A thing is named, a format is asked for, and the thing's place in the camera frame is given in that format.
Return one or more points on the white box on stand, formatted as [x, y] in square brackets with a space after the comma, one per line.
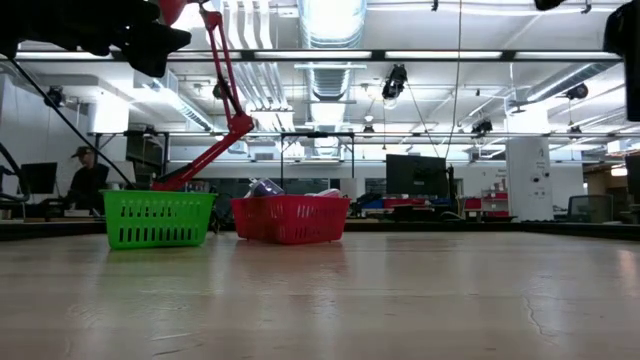
[107, 117]

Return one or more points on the person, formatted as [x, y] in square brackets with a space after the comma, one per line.
[87, 180]

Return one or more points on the black overhead frame beam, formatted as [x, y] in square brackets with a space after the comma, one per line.
[378, 55]

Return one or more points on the black ceiling spotlight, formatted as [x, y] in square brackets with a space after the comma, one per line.
[482, 126]
[577, 91]
[54, 97]
[395, 80]

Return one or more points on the black metal stand frame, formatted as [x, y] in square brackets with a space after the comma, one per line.
[317, 134]

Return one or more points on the white round pillar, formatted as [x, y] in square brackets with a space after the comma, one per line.
[530, 180]

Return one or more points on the red plastic basket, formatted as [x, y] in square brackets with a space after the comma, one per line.
[290, 220]

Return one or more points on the silver ventilation duct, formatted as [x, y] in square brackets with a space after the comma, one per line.
[330, 20]

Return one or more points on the black metal table frame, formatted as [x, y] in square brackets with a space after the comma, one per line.
[550, 230]

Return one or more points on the red desk lamp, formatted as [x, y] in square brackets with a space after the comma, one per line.
[235, 122]

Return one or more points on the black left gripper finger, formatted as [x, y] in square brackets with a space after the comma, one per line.
[155, 45]

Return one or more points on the red storage bin rack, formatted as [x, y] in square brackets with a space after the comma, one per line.
[495, 196]

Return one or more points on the blue red storage bins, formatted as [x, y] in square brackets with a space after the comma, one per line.
[400, 202]

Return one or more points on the green plastic basket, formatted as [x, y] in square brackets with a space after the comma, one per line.
[115, 220]

